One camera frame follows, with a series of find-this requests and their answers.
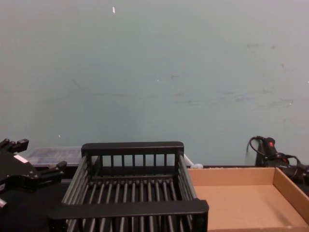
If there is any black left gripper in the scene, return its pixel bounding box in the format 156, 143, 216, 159
0, 138, 68, 194

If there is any clear plastic case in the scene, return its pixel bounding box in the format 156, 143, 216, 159
25, 147, 99, 168

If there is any black rack with steel bars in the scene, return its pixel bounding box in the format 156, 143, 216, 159
47, 141, 210, 232

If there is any shallow brown cardboard tray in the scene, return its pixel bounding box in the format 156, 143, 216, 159
186, 167, 309, 232

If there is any plain pale wall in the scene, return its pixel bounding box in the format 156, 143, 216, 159
0, 0, 309, 168

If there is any black corded tool red switch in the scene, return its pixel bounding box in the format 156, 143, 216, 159
256, 136, 309, 184

